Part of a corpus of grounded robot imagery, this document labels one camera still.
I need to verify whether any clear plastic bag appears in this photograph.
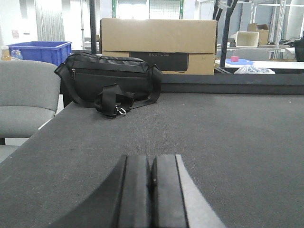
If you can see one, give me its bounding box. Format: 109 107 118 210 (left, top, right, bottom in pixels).
234 65 275 74

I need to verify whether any pink block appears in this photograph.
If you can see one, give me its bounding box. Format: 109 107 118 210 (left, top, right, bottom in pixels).
230 56 239 62

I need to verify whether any large brown cardboard box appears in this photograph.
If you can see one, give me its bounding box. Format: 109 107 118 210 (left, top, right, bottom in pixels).
100 18 217 75

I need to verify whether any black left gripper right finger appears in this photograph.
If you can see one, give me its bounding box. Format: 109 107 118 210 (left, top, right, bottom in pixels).
152 154 225 228

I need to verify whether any black vertical pole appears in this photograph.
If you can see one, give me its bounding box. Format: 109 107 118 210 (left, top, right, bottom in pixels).
89 0 96 54

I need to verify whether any white open box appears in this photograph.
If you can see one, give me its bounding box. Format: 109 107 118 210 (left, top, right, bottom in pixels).
230 31 259 48

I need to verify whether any black shoulder bag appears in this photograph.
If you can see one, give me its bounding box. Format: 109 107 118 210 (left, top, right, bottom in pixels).
54 52 163 117

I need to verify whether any blue plastic crate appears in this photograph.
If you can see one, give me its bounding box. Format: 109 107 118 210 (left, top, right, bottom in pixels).
8 41 72 66

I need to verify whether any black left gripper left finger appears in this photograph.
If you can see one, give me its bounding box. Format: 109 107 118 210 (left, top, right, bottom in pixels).
50 155 151 228

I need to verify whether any small brown cardboard box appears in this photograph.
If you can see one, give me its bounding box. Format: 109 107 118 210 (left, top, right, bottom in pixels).
247 23 269 45

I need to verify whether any black conveyor side rail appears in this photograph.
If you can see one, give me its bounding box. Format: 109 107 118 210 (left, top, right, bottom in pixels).
161 68 304 95

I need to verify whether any grey fabric chair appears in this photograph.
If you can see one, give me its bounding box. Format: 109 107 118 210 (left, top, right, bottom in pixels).
0 60 61 146

